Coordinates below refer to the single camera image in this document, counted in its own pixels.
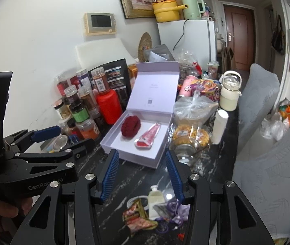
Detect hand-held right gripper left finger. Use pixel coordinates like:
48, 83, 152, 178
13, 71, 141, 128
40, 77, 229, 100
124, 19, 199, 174
10, 149, 121, 245

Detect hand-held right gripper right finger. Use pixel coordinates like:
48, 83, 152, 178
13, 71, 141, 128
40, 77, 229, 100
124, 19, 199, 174
165, 149, 274, 245

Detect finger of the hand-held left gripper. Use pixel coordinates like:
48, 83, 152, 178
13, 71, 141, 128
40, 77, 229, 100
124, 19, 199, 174
3, 126, 62, 156
14, 139, 96, 163

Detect small lotion bottle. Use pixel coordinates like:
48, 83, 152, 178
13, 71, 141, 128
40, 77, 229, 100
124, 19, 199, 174
147, 185, 165, 220

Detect white charging cable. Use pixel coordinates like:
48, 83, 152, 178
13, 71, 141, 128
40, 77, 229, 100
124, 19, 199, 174
127, 195, 149, 210

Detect silver snack packet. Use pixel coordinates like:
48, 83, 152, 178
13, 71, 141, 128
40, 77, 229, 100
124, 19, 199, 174
153, 204, 172, 220

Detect pink squeeze pouch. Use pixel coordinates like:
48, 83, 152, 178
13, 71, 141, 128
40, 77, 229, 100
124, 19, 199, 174
134, 122, 161, 149

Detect brown candy packet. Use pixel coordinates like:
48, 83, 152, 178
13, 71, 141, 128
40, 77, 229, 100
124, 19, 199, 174
123, 199, 158, 236

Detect dark red knitted scrunchie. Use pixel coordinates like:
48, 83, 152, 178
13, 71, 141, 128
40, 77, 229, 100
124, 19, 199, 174
121, 116, 142, 139

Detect lavender gift box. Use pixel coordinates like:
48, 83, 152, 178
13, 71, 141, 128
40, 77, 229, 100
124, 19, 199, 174
100, 62, 180, 169

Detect orange chili powder jar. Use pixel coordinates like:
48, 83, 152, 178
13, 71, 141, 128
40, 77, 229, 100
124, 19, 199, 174
76, 119, 101, 139

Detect glass mug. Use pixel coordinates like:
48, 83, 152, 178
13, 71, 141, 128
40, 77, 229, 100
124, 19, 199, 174
170, 143, 212, 166

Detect seed jar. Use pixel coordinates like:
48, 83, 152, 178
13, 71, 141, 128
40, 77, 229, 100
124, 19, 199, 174
53, 99, 71, 120

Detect green label black-lid jar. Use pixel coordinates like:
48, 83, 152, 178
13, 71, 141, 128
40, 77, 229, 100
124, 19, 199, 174
69, 102, 90, 123

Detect packed waffles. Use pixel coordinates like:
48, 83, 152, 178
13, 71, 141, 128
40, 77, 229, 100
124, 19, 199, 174
172, 124, 210, 148

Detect dark spice jar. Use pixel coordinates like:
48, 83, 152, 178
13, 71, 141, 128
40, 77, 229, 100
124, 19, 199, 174
64, 85, 80, 105

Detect brown spice jar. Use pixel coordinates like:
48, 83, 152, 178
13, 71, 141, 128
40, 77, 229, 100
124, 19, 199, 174
78, 85, 99, 111

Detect red plastic bottle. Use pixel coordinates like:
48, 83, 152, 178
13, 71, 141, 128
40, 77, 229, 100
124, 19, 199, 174
96, 89, 123, 125

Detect red spice jar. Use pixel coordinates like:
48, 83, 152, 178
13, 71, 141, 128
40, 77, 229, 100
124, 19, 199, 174
56, 73, 70, 96

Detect white cylinder tumbler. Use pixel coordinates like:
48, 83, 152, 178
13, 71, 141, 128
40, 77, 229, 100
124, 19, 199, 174
210, 109, 229, 145

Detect blue label spice jar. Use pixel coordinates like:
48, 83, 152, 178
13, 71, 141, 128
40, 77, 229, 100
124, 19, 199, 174
76, 69, 92, 88

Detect white-labelled orange spice jar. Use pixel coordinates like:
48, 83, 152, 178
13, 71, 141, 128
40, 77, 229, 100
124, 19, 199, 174
91, 67, 110, 96

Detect bowl in plastic bag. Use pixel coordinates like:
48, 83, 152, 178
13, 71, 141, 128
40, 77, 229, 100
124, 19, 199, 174
173, 90, 219, 128

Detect black standing pouch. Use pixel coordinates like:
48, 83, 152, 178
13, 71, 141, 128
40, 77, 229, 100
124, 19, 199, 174
88, 59, 133, 113

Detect pink panda cup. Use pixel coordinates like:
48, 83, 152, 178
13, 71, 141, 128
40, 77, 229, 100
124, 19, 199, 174
178, 75, 199, 98

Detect purple instant noodle bowl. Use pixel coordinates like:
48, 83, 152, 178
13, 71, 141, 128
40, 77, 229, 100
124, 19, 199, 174
191, 79, 223, 102

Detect white foam board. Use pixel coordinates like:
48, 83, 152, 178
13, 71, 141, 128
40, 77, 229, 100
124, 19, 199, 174
75, 38, 138, 69

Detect large grey chair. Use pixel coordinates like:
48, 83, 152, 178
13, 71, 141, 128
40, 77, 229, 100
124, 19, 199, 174
232, 111, 290, 245

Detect cream water bottle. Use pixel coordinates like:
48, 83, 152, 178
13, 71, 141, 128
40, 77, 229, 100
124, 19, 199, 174
219, 71, 242, 112

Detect white plastic bags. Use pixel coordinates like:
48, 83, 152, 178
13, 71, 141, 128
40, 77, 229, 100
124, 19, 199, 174
261, 112, 290, 141

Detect milk tea cup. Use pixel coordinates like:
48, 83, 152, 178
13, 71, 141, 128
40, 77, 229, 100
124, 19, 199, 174
207, 61, 220, 78

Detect small grey chair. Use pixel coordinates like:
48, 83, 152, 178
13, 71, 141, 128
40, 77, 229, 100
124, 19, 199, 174
238, 63, 280, 154

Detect crumpled clear bag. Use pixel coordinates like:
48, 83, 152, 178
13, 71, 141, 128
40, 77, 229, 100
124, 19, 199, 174
174, 48, 199, 68

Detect woven straw fan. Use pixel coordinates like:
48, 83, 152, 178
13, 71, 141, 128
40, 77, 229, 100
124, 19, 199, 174
138, 32, 153, 59

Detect grey mailer pouch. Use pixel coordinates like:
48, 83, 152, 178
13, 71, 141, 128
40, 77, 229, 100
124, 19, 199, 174
144, 45, 176, 63

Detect orange plastic bag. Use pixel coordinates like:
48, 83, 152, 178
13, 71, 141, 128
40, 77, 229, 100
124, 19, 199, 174
278, 98, 290, 120

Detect flat cardboard sheets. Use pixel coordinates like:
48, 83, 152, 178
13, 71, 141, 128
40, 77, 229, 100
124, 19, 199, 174
221, 46, 236, 69

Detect white fridge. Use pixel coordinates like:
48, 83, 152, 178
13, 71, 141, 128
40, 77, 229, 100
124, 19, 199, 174
157, 19, 217, 64

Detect brown door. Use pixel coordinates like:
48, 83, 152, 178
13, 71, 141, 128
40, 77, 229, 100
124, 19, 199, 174
223, 2, 258, 70

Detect yellow cooking pot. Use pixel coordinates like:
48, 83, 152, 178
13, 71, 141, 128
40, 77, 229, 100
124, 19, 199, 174
153, 0, 189, 23

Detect green electric kettle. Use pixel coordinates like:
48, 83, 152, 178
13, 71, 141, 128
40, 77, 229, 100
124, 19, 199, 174
181, 0, 204, 21

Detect black hanging bag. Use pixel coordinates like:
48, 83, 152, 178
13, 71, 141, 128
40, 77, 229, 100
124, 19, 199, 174
271, 14, 287, 55

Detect wall intercom panel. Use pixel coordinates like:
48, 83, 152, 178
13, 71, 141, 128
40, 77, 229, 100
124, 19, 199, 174
84, 12, 117, 36

